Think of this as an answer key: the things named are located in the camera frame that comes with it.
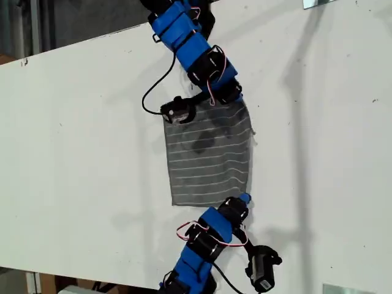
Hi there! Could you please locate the white table leg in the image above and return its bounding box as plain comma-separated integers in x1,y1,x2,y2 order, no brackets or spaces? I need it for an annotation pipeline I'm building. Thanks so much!
25,271,42,294

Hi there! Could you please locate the white box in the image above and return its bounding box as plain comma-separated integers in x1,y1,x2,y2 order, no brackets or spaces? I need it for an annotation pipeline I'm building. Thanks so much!
59,284,96,294

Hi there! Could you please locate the black camera box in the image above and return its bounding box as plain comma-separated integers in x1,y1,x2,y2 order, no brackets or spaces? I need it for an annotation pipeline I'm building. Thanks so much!
160,96,197,125
244,244,282,292

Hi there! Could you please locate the black camera stalk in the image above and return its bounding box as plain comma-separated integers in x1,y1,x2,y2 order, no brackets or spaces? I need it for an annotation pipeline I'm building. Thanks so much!
183,91,212,107
232,226,255,255

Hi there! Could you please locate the black camera cable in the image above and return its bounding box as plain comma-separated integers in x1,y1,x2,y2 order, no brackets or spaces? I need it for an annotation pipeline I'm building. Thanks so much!
214,263,255,294
141,51,177,116

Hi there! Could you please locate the grey metal upright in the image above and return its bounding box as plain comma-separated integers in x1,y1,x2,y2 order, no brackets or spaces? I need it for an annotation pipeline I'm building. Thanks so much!
29,0,42,58

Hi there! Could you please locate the grey white-striped square towel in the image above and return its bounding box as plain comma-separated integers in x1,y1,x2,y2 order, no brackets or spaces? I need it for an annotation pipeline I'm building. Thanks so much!
163,99,257,208

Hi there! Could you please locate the black table clamp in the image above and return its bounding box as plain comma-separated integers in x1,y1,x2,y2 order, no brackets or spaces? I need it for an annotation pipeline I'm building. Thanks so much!
198,0,217,42

